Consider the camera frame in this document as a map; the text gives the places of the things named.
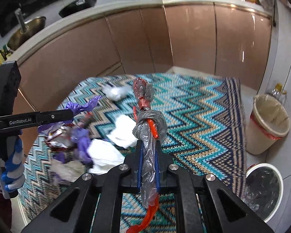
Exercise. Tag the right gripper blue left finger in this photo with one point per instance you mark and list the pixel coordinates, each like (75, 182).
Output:
(140, 147)

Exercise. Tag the white plastic bag trash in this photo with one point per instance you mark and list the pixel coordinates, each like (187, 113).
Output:
(122, 135)

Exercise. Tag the brass wok with handle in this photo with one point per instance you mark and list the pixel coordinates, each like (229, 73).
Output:
(26, 31)

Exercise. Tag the zigzag patterned table cloth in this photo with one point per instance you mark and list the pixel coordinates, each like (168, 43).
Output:
(205, 134)

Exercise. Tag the white tissue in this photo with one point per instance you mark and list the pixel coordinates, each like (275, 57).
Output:
(115, 93)

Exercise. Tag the brown lower kitchen cabinets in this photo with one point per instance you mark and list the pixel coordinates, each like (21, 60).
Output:
(135, 37)

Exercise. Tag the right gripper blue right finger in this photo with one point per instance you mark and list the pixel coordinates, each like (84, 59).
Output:
(156, 164)

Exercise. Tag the left gloved hand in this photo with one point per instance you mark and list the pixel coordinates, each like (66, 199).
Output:
(13, 177)

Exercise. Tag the black frying pan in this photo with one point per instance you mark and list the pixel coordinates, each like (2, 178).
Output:
(76, 6)

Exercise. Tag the bottles on counter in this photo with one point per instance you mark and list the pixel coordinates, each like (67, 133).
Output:
(5, 53)

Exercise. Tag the beige waste bin with liner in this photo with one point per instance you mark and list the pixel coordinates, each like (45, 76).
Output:
(269, 122)

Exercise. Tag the yellow cap oil bottle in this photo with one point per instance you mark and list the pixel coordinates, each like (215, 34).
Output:
(279, 93)

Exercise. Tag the red grey plastic bag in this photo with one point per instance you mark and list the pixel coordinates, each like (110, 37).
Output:
(150, 126)

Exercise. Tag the red snack wrapper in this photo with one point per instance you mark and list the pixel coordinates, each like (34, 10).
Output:
(70, 136)

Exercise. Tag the white paper napkin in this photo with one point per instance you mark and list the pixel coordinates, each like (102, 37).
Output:
(104, 156)

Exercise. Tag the white bin with black liner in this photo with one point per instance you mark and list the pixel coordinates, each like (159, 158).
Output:
(263, 190)

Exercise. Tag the purple and white wrapper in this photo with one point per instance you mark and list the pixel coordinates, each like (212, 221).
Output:
(68, 165)

